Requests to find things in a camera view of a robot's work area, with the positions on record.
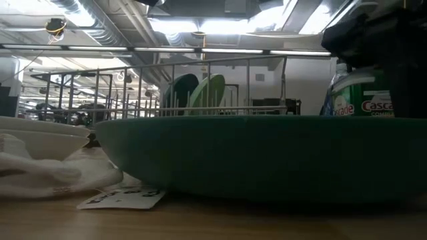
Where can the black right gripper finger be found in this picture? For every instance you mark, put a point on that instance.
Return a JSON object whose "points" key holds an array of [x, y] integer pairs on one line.
{"points": [[408, 93]]}

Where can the teal green plate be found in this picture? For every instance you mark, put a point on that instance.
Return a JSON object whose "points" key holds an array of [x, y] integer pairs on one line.
{"points": [[260, 156]]}

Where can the light green plate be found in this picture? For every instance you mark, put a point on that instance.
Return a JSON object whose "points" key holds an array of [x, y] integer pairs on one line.
{"points": [[213, 90]]}

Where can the dark green plate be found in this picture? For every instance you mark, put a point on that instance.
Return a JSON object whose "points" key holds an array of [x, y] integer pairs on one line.
{"points": [[180, 90]]}

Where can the green Cascade detergent tub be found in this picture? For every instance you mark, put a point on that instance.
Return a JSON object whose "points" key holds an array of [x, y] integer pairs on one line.
{"points": [[363, 96]]}

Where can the blue dish soap bottle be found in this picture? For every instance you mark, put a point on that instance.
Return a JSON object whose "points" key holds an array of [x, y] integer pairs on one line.
{"points": [[328, 103]]}

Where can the white label with black writing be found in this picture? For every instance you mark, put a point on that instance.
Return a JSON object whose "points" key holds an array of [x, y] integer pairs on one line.
{"points": [[123, 199]]}

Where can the white red-striped kitchen towel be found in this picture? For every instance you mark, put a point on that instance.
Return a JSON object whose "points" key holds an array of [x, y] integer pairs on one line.
{"points": [[50, 176]]}

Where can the grey wall vent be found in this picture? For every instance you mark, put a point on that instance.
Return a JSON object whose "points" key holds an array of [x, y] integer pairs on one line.
{"points": [[260, 77]]}

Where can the black overhead camera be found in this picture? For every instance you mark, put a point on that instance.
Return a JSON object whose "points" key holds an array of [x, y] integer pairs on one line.
{"points": [[55, 26]]}

